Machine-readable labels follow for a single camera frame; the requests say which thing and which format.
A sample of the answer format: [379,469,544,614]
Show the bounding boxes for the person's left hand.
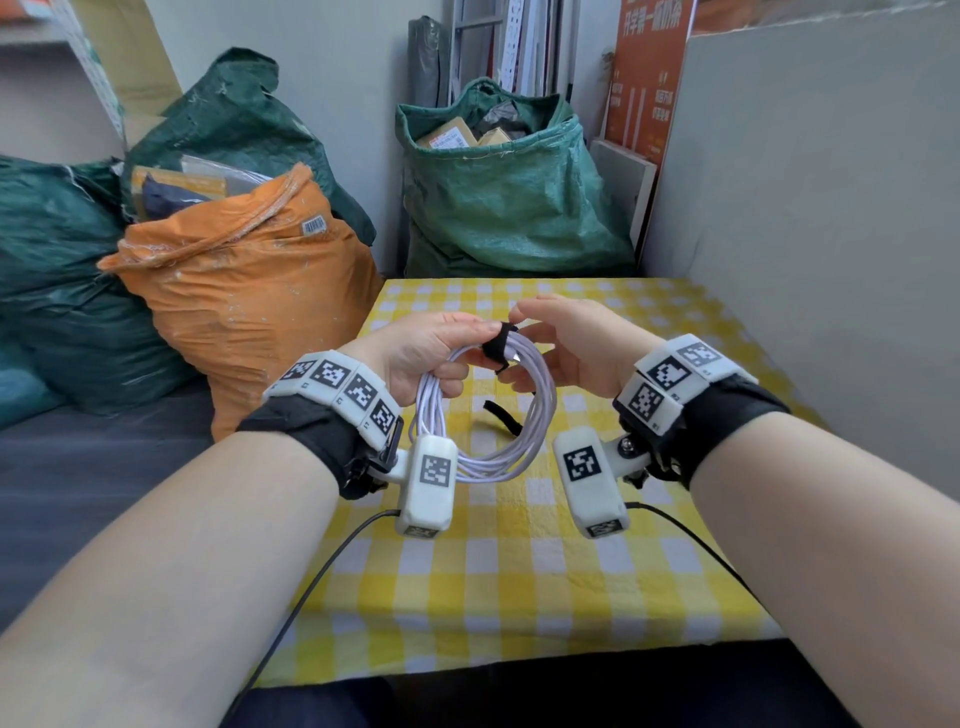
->
[337,311,505,406]

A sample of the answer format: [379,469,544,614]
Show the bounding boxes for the person's right hand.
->
[498,293,667,400]

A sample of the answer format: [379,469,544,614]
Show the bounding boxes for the black strap loop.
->
[479,320,526,439]

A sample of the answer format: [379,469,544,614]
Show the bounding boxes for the white cable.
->
[408,332,559,485]

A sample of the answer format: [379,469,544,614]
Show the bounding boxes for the person's left forearm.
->
[0,431,340,728]

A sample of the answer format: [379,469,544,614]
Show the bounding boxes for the person's legs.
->
[221,638,860,728]

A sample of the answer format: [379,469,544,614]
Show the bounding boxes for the white marker wrist band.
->
[613,333,760,436]
[262,350,406,451]

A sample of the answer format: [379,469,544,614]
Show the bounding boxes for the orange woven sack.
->
[97,162,384,444]

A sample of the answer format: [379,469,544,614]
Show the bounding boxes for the upright open green sack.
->
[395,76,637,279]

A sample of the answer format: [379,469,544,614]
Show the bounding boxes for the small pale leaning board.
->
[588,138,660,250]

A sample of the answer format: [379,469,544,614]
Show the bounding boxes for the labelled cardboard box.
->
[416,116,479,150]

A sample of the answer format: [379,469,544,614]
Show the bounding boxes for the large grey board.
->
[641,0,960,502]

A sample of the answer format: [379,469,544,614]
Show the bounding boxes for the clear plastic parcel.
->
[179,153,273,198]

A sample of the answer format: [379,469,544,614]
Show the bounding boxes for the grey plastic parcel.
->
[476,97,538,141]

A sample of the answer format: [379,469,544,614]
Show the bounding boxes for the yellow checkered tablecloth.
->
[251,277,830,690]

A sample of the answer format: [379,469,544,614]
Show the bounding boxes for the orange poster board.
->
[602,0,699,166]

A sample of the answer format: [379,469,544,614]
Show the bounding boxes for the yellow flat parcel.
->
[131,166,228,223]

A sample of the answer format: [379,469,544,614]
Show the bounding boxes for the dark blue parcel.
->
[140,173,219,223]

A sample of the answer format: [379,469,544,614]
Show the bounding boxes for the grey folded cover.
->
[407,14,451,110]

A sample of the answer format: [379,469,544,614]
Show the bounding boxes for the bundle of leaning boards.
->
[522,0,583,103]

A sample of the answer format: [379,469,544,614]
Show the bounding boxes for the dark green woven sack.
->
[0,155,200,418]

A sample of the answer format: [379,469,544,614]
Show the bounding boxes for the blue plastic bag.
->
[0,341,69,433]

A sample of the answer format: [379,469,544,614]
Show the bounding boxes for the black wrist strap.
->
[236,395,391,502]
[644,374,793,490]

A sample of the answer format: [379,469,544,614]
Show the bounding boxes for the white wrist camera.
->
[367,434,460,540]
[552,427,652,540]

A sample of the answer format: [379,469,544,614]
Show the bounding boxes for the black camera cable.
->
[224,508,403,721]
[626,500,759,598]

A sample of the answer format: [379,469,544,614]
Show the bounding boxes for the grey metal frame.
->
[448,0,505,106]

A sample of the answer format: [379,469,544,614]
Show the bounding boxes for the brown wooden frame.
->
[689,0,759,37]

